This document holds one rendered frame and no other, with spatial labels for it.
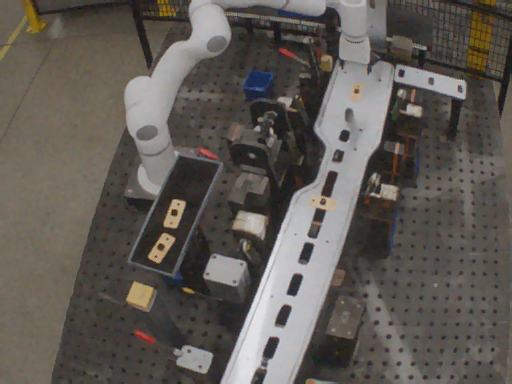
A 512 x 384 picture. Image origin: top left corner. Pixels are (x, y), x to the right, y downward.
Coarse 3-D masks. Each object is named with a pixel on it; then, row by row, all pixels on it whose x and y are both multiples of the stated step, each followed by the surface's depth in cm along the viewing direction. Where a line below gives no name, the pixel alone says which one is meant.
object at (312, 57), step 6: (300, 42) 193; (306, 42) 190; (312, 42) 191; (318, 42) 190; (306, 48) 192; (312, 48) 195; (306, 54) 195; (312, 54) 194; (312, 60) 196; (312, 66) 199; (318, 66) 202; (312, 72) 201; (318, 72) 201
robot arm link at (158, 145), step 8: (136, 80) 187; (144, 80) 187; (128, 88) 187; (136, 88) 185; (144, 88) 185; (128, 96) 185; (136, 96) 183; (128, 104) 184; (160, 136) 196; (168, 136) 200; (136, 144) 198; (144, 144) 195; (152, 144) 195; (160, 144) 197; (168, 144) 201; (144, 152) 198; (152, 152) 198; (160, 152) 199
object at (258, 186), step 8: (240, 176) 180; (248, 176) 179; (256, 176) 179; (264, 176) 178; (240, 184) 178; (248, 184) 177; (256, 184) 177; (264, 184) 177; (256, 192) 176; (264, 192) 177; (256, 200) 179; (264, 200) 179; (256, 208) 182; (264, 208) 181; (272, 224) 197; (272, 232) 198; (272, 240) 201; (272, 248) 203
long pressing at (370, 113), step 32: (352, 64) 213; (384, 64) 212; (384, 96) 202; (320, 128) 196; (352, 128) 195; (352, 160) 188; (320, 192) 183; (352, 192) 181; (288, 224) 178; (288, 256) 172; (320, 256) 170; (320, 288) 165; (256, 320) 161; (288, 320) 160; (256, 352) 156; (288, 352) 155
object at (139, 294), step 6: (132, 288) 152; (138, 288) 152; (144, 288) 152; (150, 288) 152; (132, 294) 151; (138, 294) 151; (144, 294) 151; (150, 294) 151; (126, 300) 151; (132, 300) 150; (138, 300) 150; (144, 300) 150; (144, 306) 149
